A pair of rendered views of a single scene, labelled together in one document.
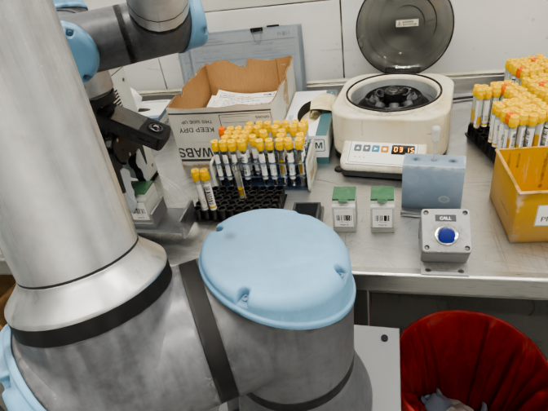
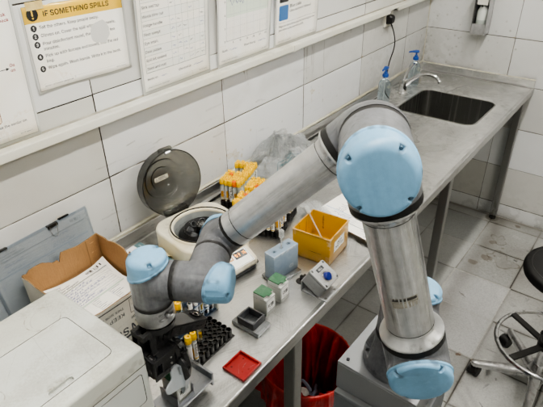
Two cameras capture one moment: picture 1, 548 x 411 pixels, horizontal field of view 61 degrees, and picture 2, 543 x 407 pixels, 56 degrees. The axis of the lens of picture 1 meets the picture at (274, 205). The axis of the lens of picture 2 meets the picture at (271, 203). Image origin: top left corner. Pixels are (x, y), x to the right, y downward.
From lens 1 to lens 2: 1.01 m
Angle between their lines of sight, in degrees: 56
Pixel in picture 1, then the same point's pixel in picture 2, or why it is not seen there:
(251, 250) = not seen: hidden behind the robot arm
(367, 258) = (299, 314)
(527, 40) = (212, 163)
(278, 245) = not seen: hidden behind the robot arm
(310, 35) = (92, 211)
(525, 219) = (331, 251)
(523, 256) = (339, 268)
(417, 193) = (280, 270)
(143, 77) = not seen: outside the picture
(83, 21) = (216, 258)
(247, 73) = (62, 265)
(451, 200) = (294, 263)
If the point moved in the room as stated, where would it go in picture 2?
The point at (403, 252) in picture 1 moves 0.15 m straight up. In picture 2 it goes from (305, 300) to (307, 258)
